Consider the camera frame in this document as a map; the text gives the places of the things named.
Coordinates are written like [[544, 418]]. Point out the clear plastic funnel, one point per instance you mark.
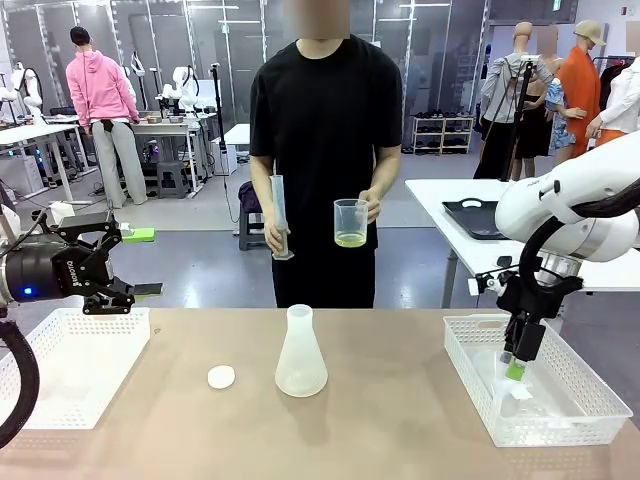
[[487, 367]]

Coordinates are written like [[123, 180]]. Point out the mannequin in grey hoodie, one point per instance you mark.
[[505, 95]]

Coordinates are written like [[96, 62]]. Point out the person in black t-shirt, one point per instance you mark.
[[325, 110]]

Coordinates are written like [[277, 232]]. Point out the clear plastic graduated cylinder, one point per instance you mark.
[[278, 200]]

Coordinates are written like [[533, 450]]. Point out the person's right hand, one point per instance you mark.
[[270, 237]]

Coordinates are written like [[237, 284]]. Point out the grey plastic stool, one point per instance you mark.
[[172, 177]]

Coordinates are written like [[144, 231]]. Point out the background table with robot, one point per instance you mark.
[[170, 127]]

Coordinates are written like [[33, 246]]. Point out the mannequin in orange jacket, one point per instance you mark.
[[582, 90]]

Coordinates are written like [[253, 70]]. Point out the person's right forearm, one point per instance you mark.
[[261, 185]]

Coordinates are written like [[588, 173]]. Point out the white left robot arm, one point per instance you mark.
[[5, 222]]

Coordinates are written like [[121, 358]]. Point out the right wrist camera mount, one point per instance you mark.
[[485, 285]]

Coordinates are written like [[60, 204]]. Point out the mannequin in blue dress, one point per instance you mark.
[[562, 115]]

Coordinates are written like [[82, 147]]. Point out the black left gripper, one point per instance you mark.
[[50, 275]]

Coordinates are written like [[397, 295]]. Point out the translucent plastic erlenmeyer flask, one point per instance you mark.
[[301, 365]]

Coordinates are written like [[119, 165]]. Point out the mannequin in white top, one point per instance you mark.
[[622, 100]]

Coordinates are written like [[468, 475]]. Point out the white round flask cap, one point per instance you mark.
[[221, 376]]

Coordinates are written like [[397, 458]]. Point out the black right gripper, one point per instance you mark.
[[545, 297]]

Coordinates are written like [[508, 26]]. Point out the white shoe rack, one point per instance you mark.
[[442, 135]]

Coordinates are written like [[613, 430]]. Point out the person's left hand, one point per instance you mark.
[[375, 202]]

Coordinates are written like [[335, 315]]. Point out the black plastic tray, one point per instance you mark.
[[470, 222]]

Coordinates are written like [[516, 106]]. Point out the white perforated plastic basket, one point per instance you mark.
[[85, 360], [575, 385]]

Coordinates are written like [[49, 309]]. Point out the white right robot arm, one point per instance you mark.
[[575, 195]]

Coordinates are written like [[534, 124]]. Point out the clear plastic beaker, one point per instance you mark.
[[350, 220]]

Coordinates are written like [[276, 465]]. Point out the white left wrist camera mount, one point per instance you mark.
[[61, 212]]

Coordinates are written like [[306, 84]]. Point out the white table with tray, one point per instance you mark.
[[430, 200]]

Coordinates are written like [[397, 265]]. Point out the white background table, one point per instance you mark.
[[35, 132]]

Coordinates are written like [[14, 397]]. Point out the black camera tripod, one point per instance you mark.
[[522, 95]]

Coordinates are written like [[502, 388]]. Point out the person in pink hoodie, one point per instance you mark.
[[100, 90]]

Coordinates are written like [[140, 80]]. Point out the person's left forearm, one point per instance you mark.
[[386, 170]]

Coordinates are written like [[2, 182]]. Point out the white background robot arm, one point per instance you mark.
[[185, 87]]

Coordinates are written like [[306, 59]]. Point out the dark stool with bag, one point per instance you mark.
[[250, 220]]

